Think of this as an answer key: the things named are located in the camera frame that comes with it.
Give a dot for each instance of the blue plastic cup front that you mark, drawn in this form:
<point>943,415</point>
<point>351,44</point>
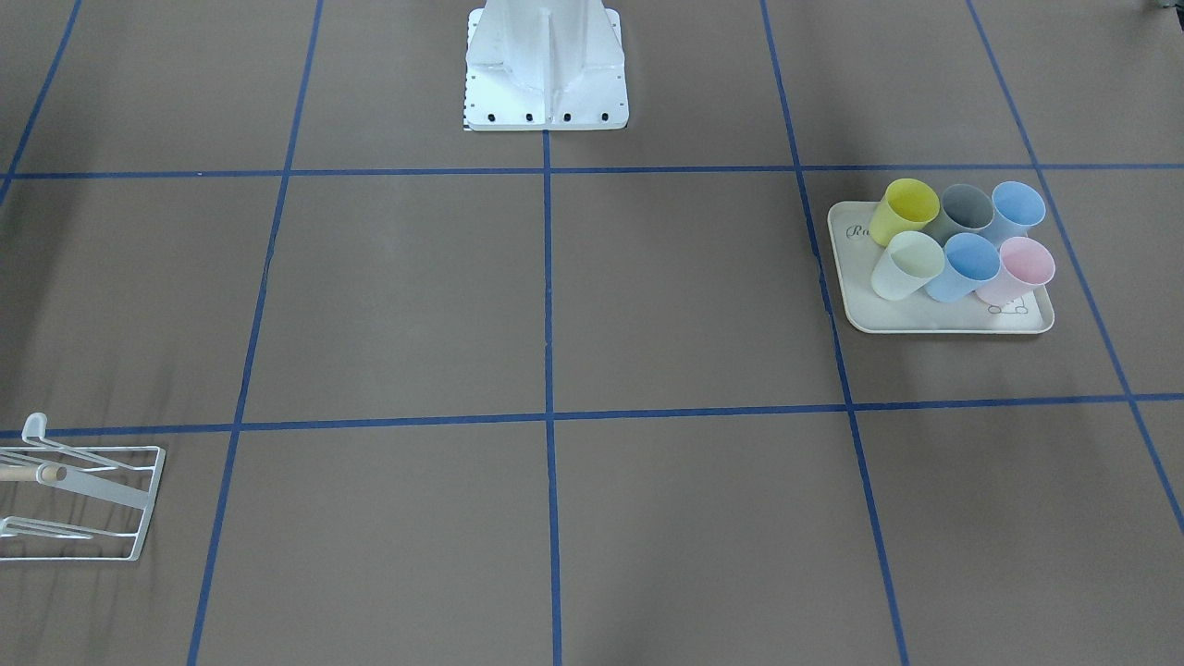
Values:
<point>970,261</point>

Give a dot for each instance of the pink plastic cup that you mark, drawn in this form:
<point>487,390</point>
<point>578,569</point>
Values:
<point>1025,266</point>

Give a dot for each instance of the pale green plastic cup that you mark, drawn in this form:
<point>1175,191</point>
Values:
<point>911,260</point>

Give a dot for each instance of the yellow plastic cup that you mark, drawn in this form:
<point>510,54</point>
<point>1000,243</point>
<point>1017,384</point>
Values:
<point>907,205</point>

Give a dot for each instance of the grey plastic cup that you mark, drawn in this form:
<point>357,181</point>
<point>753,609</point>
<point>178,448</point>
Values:
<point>963,209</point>

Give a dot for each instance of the light blue cup rear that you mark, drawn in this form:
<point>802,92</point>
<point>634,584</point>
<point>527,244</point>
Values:
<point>1017,209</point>

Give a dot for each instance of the cream serving tray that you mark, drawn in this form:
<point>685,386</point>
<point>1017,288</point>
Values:
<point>856,254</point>

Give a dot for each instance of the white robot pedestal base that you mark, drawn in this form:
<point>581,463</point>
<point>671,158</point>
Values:
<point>545,65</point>

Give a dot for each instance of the white wire cup rack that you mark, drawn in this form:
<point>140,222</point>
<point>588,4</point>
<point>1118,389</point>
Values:
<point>77,503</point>

